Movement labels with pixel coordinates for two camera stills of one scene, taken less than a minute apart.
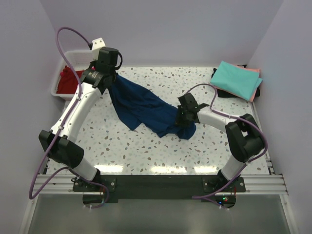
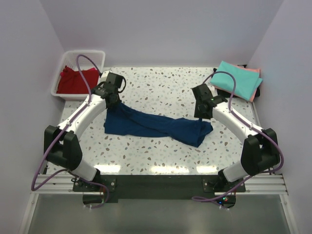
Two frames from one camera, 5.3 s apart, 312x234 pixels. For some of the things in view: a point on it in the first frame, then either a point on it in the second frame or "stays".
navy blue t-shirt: (135, 104) to (122, 119)
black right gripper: (178, 121) to (198, 115)
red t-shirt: (68, 82) stays
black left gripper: (94, 63) to (118, 101)
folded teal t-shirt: (241, 82) stays
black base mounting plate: (104, 190) stays
